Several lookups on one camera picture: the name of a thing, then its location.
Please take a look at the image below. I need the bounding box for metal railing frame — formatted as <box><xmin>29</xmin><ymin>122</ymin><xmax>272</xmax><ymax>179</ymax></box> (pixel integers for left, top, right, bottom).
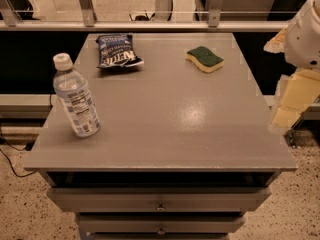
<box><xmin>0</xmin><ymin>0</ymin><xmax>302</xmax><ymax>32</ymax></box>

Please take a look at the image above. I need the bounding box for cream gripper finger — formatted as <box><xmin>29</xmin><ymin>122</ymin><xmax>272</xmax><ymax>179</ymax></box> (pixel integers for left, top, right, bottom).
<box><xmin>271</xmin><ymin>68</ymin><xmax>320</xmax><ymax>129</ymax></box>
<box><xmin>263</xmin><ymin>28</ymin><xmax>286</xmax><ymax>54</ymax></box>

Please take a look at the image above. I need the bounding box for clear plastic water bottle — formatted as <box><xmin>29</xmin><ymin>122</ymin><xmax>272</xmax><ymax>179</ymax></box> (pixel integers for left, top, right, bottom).
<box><xmin>53</xmin><ymin>53</ymin><xmax>100</xmax><ymax>137</ymax></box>

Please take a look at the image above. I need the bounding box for upper grey drawer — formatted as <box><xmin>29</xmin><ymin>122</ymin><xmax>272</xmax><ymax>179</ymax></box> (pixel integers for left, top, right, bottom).
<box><xmin>47</xmin><ymin>187</ymin><xmax>271</xmax><ymax>213</ymax></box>

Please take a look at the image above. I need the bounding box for yellow green sponge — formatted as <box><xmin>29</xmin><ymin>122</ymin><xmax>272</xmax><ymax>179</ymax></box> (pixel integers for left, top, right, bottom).
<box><xmin>186</xmin><ymin>46</ymin><xmax>224</xmax><ymax>73</ymax></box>

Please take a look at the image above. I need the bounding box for black floor cable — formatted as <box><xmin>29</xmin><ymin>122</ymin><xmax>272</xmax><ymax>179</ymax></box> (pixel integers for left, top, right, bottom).
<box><xmin>0</xmin><ymin>123</ymin><xmax>37</xmax><ymax>179</ymax></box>

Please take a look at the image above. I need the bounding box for grey drawer cabinet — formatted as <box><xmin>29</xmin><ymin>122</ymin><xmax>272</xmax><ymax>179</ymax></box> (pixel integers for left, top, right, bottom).
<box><xmin>25</xmin><ymin>33</ymin><xmax>296</xmax><ymax>240</ymax></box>

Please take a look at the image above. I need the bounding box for lower grey drawer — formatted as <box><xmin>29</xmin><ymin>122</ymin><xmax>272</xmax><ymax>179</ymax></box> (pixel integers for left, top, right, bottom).
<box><xmin>76</xmin><ymin>213</ymin><xmax>245</xmax><ymax>234</ymax></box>

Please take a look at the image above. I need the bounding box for grey drawer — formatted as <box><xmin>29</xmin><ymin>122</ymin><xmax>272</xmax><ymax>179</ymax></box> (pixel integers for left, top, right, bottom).
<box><xmin>76</xmin><ymin>213</ymin><xmax>245</xmax><ymax>234</ymax></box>
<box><xmin>47</xmin><ymin>187</ymin><xmax>271</xmax><ymax>213</ymax></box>

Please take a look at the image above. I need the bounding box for blue chip bag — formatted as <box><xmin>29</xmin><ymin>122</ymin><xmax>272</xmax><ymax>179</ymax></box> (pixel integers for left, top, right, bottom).
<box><xmin>96</xmin><ymin>33</ymin><xmax>144</xmax><ymax>68</ymax></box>

